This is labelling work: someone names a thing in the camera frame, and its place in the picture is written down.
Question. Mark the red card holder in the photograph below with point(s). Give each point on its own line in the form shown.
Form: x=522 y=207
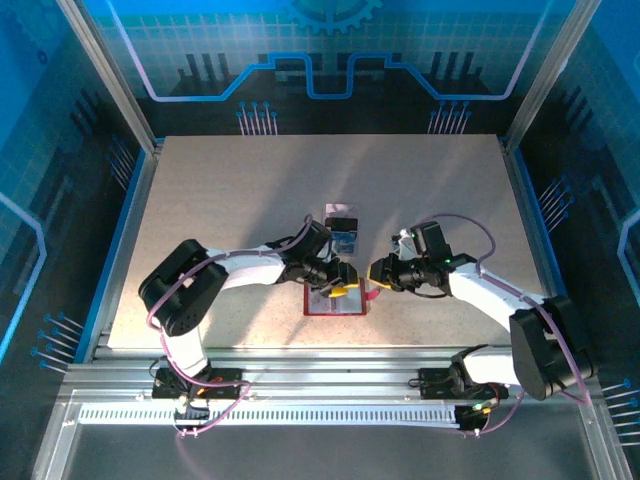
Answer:
x=352 y=302

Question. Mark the blue credit card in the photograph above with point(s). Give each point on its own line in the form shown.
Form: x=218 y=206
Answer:
x=345 y=236

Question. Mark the black credit card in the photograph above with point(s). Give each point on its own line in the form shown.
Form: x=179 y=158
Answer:
x=342 y=223

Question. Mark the purple credit card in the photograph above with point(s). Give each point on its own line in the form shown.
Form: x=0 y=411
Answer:
x=341 y=210

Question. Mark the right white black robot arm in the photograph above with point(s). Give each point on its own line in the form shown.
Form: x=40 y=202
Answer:
x=550 y=350

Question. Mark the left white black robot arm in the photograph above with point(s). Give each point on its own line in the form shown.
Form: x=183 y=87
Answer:
x=180 y=290

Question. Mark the clear acrylic card stand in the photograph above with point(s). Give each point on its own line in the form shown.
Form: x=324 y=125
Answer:
x=350 y=252

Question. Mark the small black electronics box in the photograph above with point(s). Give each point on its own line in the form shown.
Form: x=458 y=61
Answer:
x=472 y=417
x=192 y=412

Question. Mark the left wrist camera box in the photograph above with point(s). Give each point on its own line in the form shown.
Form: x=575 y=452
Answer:
x=319 y=239

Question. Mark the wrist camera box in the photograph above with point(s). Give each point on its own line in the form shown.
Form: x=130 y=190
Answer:
x=432 y=237
x=319 y=239

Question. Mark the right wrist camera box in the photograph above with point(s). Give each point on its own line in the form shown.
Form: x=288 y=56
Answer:
x=432 y=237

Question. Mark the aluminium front frame rail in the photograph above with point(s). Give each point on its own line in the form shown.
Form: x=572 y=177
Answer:
x=325 y=362

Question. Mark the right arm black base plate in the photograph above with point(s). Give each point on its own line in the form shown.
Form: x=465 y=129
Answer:
x=435 y=384

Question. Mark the aluminium side rail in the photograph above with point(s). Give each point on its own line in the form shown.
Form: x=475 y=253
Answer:
x=135 y=225
x=531 y=225

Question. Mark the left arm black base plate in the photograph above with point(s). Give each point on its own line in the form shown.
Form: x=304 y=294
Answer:
x=225 y=384

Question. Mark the aluminium corner post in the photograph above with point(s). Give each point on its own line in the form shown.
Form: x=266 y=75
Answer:
x=117 y=85
x=542 y=85

